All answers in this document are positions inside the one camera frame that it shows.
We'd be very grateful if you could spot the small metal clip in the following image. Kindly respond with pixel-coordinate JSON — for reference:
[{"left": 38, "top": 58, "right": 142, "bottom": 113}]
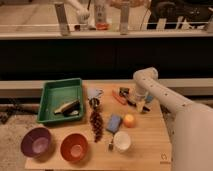
[{"left": 108, "top": 137, "right": 114, "bottom": 151}]

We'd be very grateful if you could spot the green plastic tray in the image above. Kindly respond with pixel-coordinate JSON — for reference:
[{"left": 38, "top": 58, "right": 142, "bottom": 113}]
[{"left": 37, "top": 78, "right": 84, "bottom": 124}]

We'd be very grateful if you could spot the orange ball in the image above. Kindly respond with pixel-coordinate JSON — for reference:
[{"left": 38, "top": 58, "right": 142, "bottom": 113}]
[{"left": 123, "top": 114, "right": 136, "bottom": 128}]

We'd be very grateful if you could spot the blue sponge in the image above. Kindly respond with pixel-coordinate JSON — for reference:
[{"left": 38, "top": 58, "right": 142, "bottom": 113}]
[{"left": 106, "top": 114, "right": 122, "bottom": 133}]

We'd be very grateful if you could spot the blue cloth piece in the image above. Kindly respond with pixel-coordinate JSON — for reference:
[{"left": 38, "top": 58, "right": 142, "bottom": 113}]
[{"left": 145, "top": 94, "right": 154, "bottom": 103}]

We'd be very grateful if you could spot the purple bowl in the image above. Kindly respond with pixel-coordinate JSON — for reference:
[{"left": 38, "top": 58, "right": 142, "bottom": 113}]
[{"left": 20, "top": 127, "right": 52, "bottom": 158}]

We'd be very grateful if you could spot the black handled brush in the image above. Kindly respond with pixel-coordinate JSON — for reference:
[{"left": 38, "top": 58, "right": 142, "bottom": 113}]
[{"left": 119, "top": 87, "right": 150, "bottom": 113}]

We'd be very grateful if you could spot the orange carrot toy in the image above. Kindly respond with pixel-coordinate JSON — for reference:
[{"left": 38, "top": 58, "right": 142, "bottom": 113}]
[{"left": 112, "top": 90, "right": 127, "bottom": 105}]

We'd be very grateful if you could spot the white plastic cup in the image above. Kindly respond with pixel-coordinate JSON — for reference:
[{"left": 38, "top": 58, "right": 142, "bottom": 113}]
[{"left": 113, "top": 131, "right": 131, "bottom": 152}]

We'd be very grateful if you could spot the brown pine cone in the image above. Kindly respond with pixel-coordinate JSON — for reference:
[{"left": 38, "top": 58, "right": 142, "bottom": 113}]
[{"left": 90, "top": 111, "right": 103, "bottom": 142}]

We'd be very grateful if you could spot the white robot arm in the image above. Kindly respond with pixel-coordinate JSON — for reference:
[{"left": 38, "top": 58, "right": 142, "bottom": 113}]
[{"left": 133, "top": 67, "right": 213, "bottom": 171}]

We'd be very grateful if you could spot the eggplant toy in tray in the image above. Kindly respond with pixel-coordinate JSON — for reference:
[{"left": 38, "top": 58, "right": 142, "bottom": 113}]
[{"left": 54, "top": 100, "right": 80, "bottom": 116}]

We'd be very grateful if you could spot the orange bowl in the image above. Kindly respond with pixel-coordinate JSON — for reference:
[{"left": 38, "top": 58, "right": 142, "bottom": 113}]
[{"left": 60, "top": 133, "right": 88, "bottom": 163}]

